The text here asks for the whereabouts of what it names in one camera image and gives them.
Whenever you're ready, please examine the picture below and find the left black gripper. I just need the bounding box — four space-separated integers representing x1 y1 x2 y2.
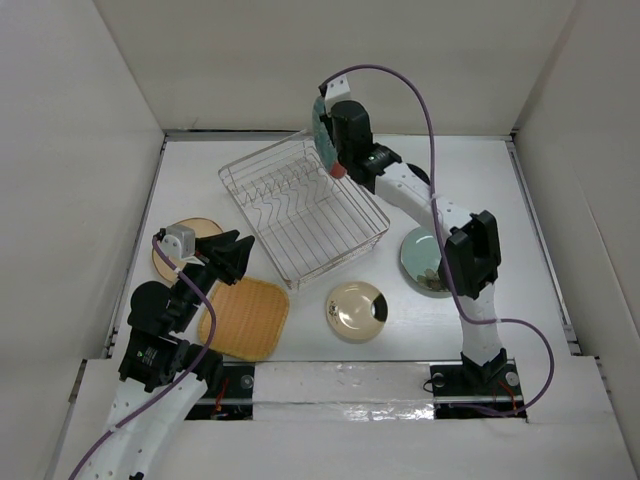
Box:
172 228 253 330

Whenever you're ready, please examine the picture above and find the red and teal floral plate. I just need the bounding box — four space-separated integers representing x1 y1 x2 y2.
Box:
312 96 346 179

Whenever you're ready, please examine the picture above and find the small black plate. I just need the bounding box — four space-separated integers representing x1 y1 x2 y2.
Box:
407 163 431 186

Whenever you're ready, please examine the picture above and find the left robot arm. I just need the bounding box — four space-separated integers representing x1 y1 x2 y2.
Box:
70 224 255 479

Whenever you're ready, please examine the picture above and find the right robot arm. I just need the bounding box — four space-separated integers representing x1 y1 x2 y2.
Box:
312 97 507 393

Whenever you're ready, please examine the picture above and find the round wooden plate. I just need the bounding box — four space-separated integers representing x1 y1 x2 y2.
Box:
151 217 223 284

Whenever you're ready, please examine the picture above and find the woven bamboo square tray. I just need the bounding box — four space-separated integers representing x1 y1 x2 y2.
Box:
209 277 290 362

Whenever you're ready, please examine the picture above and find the gold rimmed cream plate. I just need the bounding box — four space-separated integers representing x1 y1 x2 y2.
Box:
325 281 389 343

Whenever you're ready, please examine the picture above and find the light green flower bowl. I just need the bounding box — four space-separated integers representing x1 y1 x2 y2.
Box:
399 227 450 298

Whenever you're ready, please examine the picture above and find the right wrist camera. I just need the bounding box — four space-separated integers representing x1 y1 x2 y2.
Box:
321 75 351 115

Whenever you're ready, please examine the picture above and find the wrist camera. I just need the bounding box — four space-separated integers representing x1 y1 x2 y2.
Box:
321 75 351 115
159 224 196 261

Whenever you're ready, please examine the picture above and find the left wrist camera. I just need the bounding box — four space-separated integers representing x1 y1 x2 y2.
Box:
159 224 196 261

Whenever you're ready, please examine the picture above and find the wire dish rack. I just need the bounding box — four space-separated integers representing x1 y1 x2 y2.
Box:
218 131 390 290

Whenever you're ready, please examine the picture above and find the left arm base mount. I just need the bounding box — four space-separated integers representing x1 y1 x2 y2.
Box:
186 362 255 421

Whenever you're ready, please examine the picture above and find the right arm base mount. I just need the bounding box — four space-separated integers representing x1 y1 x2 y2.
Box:
422 360 526 420

